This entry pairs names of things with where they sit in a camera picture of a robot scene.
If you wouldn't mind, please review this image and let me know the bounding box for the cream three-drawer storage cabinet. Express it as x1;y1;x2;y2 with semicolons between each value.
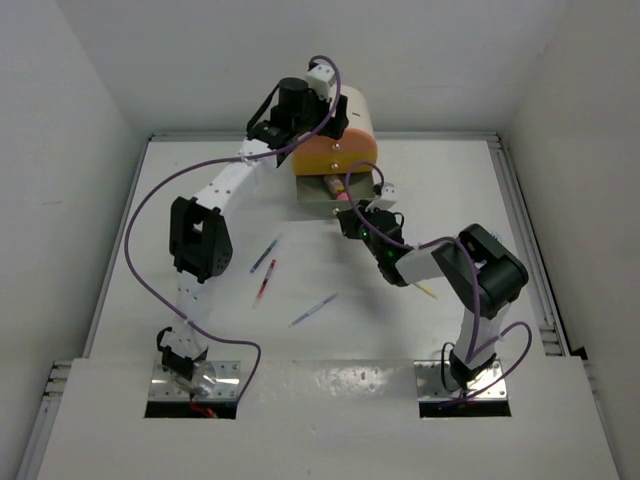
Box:
291;85;378;217

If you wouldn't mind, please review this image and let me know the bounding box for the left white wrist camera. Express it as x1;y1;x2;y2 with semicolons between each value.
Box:
304;64;336;102

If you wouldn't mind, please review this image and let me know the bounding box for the blue pen lower centre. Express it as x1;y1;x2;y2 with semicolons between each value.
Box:
288;292;339;328

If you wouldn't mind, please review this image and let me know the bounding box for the blue pen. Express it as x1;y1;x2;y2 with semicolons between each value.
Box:
249;233;283;274
288;292;339;328

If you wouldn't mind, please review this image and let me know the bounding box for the yellow highlighter pen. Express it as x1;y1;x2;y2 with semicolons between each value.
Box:
413;283;438;300

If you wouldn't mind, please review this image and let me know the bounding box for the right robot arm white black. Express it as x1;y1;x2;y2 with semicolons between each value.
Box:
336;201;529;392

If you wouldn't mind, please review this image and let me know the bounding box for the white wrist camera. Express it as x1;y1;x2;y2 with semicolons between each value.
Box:
370;182;397;210
304;64;336;102

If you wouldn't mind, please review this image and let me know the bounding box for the metal base plate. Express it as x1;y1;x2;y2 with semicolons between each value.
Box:
414;360;508;403
148;361;240;402

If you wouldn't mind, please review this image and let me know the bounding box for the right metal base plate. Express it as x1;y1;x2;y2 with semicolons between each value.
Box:
414;360;508;403

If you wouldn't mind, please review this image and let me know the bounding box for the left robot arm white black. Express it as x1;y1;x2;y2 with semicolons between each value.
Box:
169;76;349;315

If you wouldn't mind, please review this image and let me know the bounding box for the red pen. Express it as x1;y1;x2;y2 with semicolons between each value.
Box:
252;258;277;309

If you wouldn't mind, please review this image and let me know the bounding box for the blue pen upper left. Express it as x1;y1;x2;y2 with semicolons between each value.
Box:
249;233;283;274

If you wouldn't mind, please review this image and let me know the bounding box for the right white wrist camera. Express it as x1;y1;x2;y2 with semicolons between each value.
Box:
370;182;397;210

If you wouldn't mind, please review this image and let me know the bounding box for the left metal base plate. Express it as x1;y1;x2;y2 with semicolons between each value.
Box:
148;361;240;402

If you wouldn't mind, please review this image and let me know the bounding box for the pink glue stick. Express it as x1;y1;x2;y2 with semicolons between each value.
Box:
324;175;349;201

